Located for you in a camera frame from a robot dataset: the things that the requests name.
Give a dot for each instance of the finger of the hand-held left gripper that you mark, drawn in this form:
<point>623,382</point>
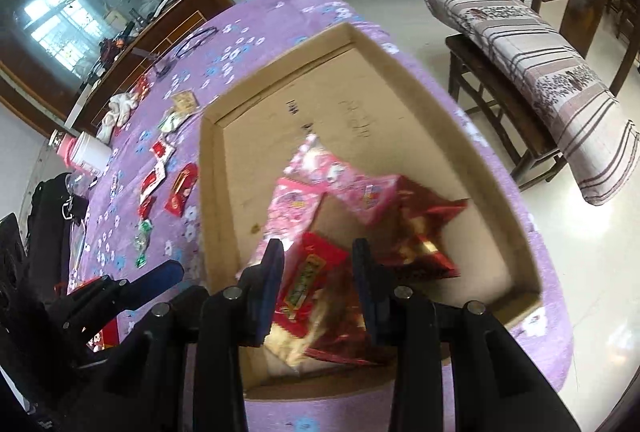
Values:
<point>157,279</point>

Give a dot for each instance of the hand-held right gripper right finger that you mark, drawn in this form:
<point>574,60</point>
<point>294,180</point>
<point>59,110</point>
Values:
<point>365,292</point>

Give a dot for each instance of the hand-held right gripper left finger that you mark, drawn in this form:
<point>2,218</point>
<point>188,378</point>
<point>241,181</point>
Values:
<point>272,292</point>

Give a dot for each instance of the red snack packet green label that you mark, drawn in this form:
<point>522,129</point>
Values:
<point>305,277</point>

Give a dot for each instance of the green candy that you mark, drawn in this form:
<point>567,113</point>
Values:
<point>144,242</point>

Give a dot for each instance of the white and green snack packet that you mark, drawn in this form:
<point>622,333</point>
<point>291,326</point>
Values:
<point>171,120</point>

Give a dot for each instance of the cardboard box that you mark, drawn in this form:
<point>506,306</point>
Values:
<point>380,101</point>

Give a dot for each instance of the clear packet golden pastry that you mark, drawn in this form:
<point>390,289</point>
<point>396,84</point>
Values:
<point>325,337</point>

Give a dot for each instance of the small dark red candy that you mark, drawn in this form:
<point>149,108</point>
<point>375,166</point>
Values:
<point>146,208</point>

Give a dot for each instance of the red gift box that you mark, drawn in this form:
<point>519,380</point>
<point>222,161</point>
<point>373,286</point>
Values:
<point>102,337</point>

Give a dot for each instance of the large pink printed packet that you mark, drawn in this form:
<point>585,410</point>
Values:
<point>292,217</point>
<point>345,177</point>

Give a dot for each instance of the red and gold foil packet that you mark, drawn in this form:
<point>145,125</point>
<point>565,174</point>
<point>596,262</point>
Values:
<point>425,232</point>

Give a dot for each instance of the red rectangular snack packet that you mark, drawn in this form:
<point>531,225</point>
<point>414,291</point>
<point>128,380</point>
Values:
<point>181,189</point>

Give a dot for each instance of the red and white snack packet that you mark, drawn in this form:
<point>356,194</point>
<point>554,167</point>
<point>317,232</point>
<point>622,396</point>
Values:
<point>156,171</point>

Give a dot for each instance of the white plastic jar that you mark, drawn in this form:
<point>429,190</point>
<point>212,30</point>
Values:
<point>92,154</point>

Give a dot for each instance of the pink bottle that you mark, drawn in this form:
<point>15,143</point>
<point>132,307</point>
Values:
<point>67,146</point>

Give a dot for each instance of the white cloth gloves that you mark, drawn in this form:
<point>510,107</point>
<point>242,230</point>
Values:
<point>117,116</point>

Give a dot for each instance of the beige square snack packet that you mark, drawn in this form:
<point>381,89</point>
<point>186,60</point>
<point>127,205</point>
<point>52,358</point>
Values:
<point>185,101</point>

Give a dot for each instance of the small red foil packet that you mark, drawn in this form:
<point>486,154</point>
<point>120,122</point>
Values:
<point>141,90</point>

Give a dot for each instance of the dark wooden bench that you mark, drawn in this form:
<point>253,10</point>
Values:
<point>495,111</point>

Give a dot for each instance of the black eyeglasses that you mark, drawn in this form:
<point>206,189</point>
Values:
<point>187,49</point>

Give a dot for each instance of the wooden sideboard cabinet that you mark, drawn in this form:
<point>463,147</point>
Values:
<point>150,41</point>

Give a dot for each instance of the striped grey cushion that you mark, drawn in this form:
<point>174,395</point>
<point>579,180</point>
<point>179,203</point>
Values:
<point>540,76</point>

